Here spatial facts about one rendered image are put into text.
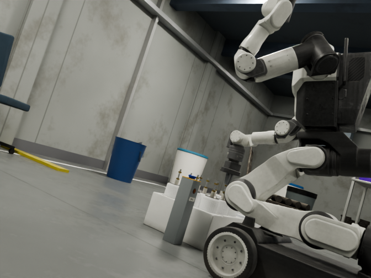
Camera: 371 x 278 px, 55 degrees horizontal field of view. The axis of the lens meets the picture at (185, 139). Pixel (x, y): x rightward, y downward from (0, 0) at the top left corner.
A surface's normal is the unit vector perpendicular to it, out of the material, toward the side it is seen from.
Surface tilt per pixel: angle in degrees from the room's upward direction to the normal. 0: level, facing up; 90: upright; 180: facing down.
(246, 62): 93
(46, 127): 90
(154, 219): 90
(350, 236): 90
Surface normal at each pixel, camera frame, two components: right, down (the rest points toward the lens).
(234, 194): -0.51, -0.23
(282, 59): -0.15, -0.07
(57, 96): 0.80, 0.21
